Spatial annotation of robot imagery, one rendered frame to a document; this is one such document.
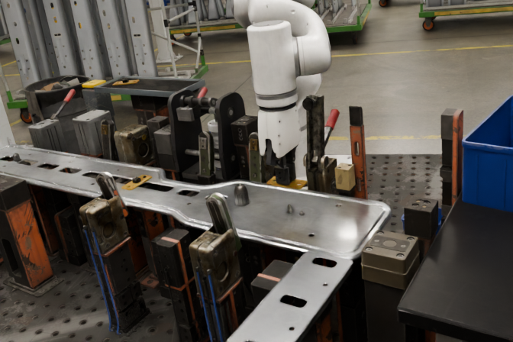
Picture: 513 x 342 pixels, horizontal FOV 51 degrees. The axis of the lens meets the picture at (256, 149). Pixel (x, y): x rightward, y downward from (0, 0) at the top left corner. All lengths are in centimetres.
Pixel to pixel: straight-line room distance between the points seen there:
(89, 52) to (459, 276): 532
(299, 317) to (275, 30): 51
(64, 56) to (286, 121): 514
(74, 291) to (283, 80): 92
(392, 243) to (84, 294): 96
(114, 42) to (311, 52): 487
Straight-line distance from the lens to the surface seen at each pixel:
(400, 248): 94
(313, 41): 104
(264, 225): 115
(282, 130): 107
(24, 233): 165
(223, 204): 104
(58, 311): 160
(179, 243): 117
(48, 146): 197
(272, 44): 102
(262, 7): 115
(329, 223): 113
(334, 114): 133
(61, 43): 610
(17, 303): 172
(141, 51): 572
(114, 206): 131
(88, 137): 174
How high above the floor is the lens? 157
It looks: 22 degrees down
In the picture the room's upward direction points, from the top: 8 degrees counter-clockwise
